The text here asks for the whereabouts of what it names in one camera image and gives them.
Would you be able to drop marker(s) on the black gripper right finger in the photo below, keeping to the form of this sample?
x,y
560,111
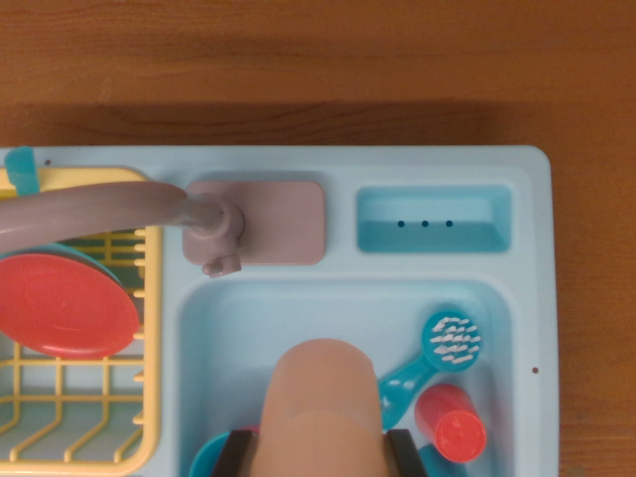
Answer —
x,y
406,454

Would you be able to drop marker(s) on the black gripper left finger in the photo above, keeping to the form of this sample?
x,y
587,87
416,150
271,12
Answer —
x,y
237,457

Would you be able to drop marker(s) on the beige detergent bottle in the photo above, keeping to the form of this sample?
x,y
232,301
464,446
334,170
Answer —
x,y
323,387

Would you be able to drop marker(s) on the light blue toy sink unit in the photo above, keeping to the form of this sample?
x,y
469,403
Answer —
x,y
348,164

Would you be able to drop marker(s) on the teal toy cup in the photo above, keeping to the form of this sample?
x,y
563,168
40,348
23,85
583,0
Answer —
x,y
437,464

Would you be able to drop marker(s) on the red toy cup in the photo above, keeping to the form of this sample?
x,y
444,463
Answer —
x,y
452,422

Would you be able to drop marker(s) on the teal dish brush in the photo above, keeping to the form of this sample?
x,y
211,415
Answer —
x,y
402,387

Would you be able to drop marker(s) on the yellow dish rack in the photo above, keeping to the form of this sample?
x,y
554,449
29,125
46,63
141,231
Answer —
x,y
154,348

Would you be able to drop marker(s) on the red toy plate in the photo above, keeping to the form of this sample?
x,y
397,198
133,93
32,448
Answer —
x,y
64,303

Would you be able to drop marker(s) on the teal toy plate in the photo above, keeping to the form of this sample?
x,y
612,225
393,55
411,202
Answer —
x,y
99,261

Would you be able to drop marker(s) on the grey toy faucet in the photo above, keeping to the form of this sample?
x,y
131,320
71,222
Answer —
x,y
99,204

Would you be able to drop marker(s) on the teal toy utensil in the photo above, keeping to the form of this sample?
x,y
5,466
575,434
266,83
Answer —
x,y
20,169

